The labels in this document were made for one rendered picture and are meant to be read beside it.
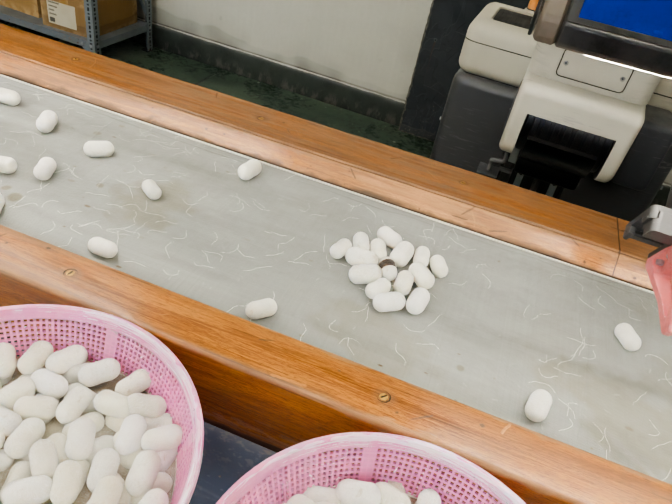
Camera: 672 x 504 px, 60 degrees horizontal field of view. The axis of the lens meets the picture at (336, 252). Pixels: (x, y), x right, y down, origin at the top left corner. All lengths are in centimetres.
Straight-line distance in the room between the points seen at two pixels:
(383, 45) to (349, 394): 235
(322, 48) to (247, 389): 244
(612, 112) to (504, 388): 69
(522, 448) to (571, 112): 77
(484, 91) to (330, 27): 145
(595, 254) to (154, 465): 56
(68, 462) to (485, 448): 31
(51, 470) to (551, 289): 53
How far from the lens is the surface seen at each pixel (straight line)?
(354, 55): 280
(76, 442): 48
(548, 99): 115
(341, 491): 47
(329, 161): 79
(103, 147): 79
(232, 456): 55
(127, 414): 50
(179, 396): 49
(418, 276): 63
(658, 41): 42
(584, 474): 52
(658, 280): 62
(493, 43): 144
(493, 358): 60
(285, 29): 291
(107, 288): 56
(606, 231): 83
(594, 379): 64
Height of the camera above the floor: 114
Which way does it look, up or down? 37 degrees down
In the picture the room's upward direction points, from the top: 12 degrees clockwise
